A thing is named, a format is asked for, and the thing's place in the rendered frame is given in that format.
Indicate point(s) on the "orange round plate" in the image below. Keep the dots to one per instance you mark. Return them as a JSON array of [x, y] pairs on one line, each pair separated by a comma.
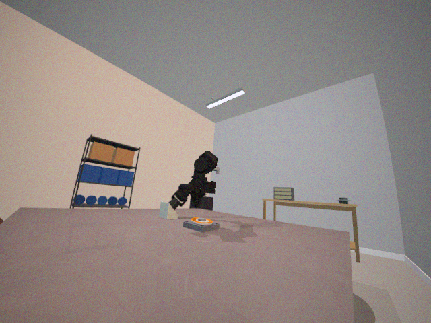
[[207, 222]]

